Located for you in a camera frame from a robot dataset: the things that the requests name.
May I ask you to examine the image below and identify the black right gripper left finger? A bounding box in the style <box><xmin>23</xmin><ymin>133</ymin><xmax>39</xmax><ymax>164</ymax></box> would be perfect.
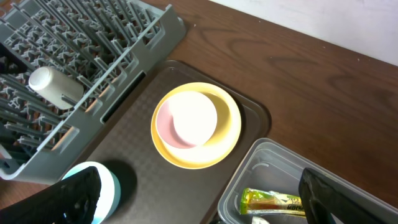
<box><xmin>1</xmin><ymin>166</ymin><xmax>101</xmax><ymax>224</ymax></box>

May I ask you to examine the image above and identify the cream cup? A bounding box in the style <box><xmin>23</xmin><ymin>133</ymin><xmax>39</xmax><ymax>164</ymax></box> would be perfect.
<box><xmin>29</xmin><ymin>67</ymin><xmax>84</xmax><ymax>110</ymax></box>

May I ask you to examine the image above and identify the light blue bowl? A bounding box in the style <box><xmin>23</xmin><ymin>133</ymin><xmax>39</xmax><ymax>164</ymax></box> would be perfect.
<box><xmin>62</xmin><ymin>161</ymin><xmax>121</xmax><ymax>224</ymax></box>

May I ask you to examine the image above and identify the pink bowl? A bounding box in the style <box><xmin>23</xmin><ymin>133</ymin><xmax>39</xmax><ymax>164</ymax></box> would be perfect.
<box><xmin>155</xmin><ymin>91</ymin><xmax>218</xmax><ymax>149</ymax></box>

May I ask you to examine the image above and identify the grey dishwasher rack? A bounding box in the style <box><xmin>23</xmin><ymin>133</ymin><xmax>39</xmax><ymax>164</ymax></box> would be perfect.
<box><xmin>1</xmin><ymin>0</ymin><xmax>187</xmax><ymax>184</ymax></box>

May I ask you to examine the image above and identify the brown serving tray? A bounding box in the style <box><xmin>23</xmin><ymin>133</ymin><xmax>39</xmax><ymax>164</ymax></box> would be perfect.
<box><xmin>78</xmin><ymin>60</ymin><xmax>270</xmax><ymax>223</ymax></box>

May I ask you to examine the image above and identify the yellow plate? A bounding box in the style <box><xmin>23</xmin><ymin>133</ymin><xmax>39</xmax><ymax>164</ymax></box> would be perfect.
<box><xmin>150</xmin><ymin>82</ymin><xmax>242</xmax><ymax>169</ymax></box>

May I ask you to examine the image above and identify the white napkin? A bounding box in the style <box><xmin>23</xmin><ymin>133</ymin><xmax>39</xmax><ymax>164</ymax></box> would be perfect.
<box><xmin>251</xmin><ymin>217</ymin><xmax>270</xmax><ymax>224</ymax></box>

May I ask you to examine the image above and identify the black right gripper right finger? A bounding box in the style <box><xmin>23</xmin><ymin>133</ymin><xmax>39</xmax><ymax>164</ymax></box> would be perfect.
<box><xmin>298</xmin><ymin>168</ymin><xmax>397</xmax><ymax>224</ymax></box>

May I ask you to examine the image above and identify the clear plastic bin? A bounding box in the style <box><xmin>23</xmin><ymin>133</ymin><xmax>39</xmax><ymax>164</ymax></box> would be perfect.
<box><xmin>218</xmin><ymin>138</ymin><xmax>397</xmax><ymax>223</ymax></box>

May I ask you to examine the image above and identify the green snack wrapper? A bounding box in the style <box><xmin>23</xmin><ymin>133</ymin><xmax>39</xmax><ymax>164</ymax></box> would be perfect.
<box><xmin>239</xmin><ymin>188</ymin><xmax>305</xmax><ymax>217</ymax></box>

